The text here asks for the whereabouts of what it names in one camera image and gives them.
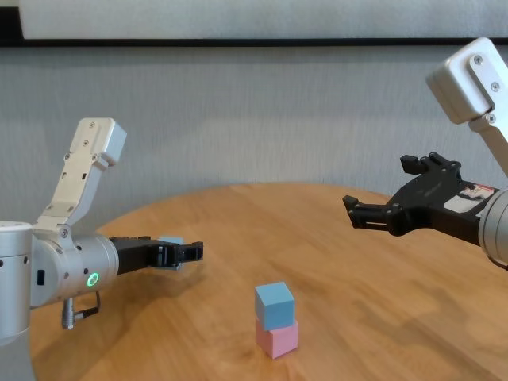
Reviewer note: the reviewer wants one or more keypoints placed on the black wall trim strip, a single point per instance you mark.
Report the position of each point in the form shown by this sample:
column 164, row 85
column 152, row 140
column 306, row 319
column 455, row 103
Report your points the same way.
column 238, row 43

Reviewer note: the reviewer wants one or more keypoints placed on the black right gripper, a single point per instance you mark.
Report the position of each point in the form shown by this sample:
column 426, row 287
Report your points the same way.
column 428, row 202

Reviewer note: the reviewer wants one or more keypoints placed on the pink cube block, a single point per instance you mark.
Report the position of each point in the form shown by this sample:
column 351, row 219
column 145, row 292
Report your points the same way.
column 279, row 341

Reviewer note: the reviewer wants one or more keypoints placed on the blue cube block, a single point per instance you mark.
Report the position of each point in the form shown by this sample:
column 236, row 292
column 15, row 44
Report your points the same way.
column 171, row 240
column 275, row 305

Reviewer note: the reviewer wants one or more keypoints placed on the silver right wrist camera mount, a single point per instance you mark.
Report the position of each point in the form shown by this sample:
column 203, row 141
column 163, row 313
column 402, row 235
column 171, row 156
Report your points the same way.
column 464, row 79

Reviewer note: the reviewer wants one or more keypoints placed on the white wall panel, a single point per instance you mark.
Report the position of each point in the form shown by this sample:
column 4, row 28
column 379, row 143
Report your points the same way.
column 238, row 18

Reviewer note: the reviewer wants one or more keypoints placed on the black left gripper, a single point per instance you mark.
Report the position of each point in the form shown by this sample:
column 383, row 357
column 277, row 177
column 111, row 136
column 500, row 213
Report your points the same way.
column 135, row 254

